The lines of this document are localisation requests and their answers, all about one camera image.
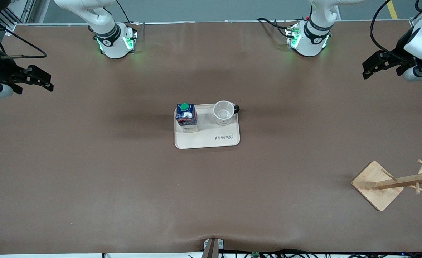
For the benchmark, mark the white rabbit print tray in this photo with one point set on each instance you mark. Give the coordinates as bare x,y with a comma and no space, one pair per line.
214,138

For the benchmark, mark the white smiley face cup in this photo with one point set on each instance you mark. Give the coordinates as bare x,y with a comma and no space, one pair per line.
224,111

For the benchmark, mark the metal table edge clamp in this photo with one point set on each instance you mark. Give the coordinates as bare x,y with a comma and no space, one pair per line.
212,247

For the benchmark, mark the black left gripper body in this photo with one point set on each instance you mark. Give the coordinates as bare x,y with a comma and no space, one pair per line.
399,49

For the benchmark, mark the wooden mug rack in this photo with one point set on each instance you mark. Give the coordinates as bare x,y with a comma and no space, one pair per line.
375,186

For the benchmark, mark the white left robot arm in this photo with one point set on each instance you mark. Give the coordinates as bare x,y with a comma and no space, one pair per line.
311,39

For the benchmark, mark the blue Pascal milk carton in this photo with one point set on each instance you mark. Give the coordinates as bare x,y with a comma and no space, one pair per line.
186,118

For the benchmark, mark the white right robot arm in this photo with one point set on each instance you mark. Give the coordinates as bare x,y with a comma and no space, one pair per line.
107,36

